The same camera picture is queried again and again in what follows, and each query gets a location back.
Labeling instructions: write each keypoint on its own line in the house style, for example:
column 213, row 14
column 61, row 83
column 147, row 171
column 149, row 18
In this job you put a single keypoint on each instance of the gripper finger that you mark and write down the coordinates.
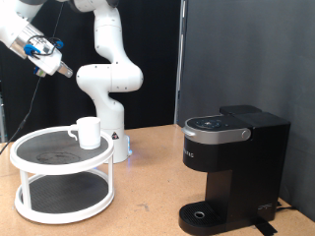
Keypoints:
column 67, row 68
column 66, row 72

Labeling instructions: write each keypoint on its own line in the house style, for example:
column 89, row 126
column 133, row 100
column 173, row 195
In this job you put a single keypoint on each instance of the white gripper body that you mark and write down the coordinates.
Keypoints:
column 49, row 62

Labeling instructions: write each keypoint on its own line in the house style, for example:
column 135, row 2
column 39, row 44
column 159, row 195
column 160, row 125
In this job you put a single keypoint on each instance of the white mug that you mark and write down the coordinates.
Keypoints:
column 89, row 132

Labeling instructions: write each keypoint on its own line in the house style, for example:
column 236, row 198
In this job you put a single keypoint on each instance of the black Keurig coffee machine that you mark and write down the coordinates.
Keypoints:
column 246, row 170

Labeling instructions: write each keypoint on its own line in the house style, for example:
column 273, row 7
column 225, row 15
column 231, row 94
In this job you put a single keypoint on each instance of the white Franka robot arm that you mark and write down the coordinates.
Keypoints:
column 108, row 75

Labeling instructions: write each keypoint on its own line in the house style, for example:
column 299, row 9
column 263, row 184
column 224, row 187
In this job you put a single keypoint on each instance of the white two-tier turntable stand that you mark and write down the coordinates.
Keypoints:
column 62, row 165

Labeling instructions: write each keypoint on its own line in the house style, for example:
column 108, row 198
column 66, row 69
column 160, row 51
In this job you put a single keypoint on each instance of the silver vertical pole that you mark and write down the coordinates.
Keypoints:
column 179, row 65

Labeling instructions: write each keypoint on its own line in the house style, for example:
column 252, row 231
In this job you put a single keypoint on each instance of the black tape strip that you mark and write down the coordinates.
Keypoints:
column 264, row 227

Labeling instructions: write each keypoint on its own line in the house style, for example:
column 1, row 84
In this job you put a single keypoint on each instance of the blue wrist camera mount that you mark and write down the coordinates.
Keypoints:
column 31, row 49

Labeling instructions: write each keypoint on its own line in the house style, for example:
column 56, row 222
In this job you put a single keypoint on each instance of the grey metal frame post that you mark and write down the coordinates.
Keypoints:
column 1, row 121

